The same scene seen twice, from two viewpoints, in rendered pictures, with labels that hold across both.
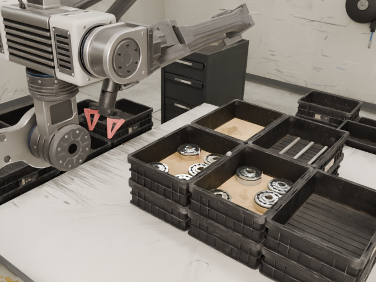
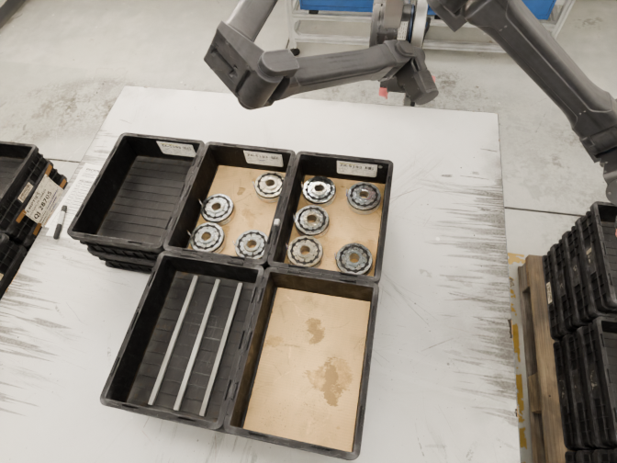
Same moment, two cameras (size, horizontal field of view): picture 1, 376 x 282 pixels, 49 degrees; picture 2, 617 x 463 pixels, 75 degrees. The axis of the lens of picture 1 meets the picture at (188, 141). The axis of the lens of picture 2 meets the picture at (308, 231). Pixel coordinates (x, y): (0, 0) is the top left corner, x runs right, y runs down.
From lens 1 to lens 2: 2.03 m
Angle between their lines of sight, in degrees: 91
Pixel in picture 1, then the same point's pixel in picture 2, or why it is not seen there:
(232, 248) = not seen: hidden behind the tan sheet
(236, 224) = (238, 162)
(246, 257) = not seen: hidden behind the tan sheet
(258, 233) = (216, 158)
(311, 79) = not seen: outside the picture
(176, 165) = (353, 231)
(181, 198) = (307, 170)
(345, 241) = (137, 199)
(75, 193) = (453, 190)
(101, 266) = (348, 134)
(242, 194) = (251, 217)
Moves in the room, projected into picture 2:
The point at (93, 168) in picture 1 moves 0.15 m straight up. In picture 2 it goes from (483, 240) to (499, 215)
